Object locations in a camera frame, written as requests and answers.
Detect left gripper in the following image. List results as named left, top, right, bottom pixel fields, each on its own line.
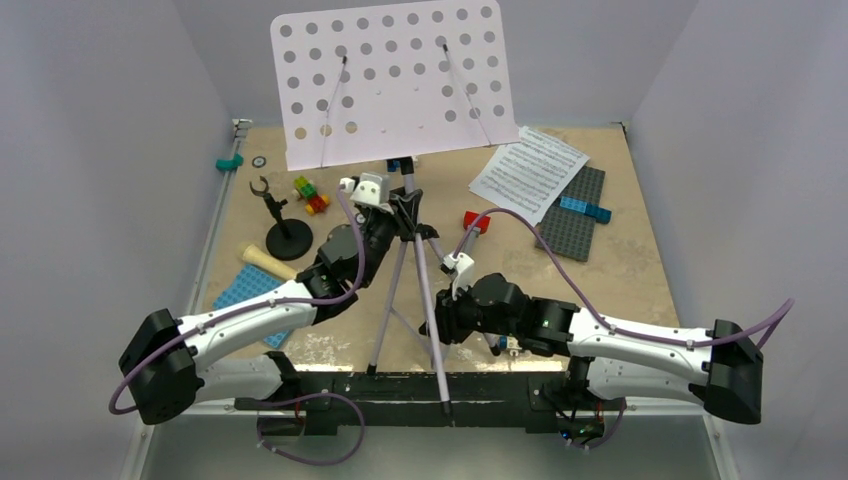
left=357, top=187, right=421, bottom=287

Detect colourful toy brick car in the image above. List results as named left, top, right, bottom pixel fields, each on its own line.
left=292, top=176, right=330, bottom=215

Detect sheet music page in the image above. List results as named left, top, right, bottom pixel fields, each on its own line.
left=469, top=126, right=590, bottom=226

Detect lilac music stand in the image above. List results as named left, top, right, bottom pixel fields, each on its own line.
left=269, top=0, right=521, bottom=415

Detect light blue building baseplate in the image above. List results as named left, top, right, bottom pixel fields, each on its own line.
left=213, top=265, right=293, bottom=350

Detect cream toy microphone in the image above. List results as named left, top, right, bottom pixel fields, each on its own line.
left=236, top=243, right=298, bottom=281

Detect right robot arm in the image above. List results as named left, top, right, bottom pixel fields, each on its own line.
left=434, top=273, right=764, bottom=425

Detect blue bricks on grey plate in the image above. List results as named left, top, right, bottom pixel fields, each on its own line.
left=559, top=196, right=612, bottom=224

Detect dark grey building baseplate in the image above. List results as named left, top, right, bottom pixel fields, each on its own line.
left=538, top=166, right=606, bottom=263

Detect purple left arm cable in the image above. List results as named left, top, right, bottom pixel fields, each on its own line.
left=108, top=185, right=367, bottom=467

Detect white brick car blue wheels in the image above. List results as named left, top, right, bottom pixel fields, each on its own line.
left=497, top=335, right=525, bottom=358

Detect blue white brick stack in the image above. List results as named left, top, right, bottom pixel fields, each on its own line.
left=386, top=157, right=420, bottom=173

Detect grey girder red brick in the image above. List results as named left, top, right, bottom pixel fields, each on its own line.
left=460, top=210, right=491, bottom=255

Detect teal brick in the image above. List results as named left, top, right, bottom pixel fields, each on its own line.
left=215, top=153, right=244, bottom=172

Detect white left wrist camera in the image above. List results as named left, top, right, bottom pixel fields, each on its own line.
left=339, top=172, right=393, bottom=214

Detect black microphone stand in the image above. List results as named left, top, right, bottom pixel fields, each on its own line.
left=249, top=176, right=314, bottom=261

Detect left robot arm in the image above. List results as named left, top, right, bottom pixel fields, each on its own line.
left=108, top=185, right=423, bottom=425

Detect black table front rail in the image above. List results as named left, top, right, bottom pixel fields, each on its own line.
left=234, top=372, right=622, bottom=436

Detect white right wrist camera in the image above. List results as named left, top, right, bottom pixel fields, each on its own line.
left=441, top=252, right=475, bottom=300

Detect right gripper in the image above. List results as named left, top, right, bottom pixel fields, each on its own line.
left=420, top=278, right=519, bottom=343

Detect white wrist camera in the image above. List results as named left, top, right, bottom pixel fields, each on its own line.
left=339, top=172, right=393, bottom=214
left=441, top=252, right=475, bottom=300

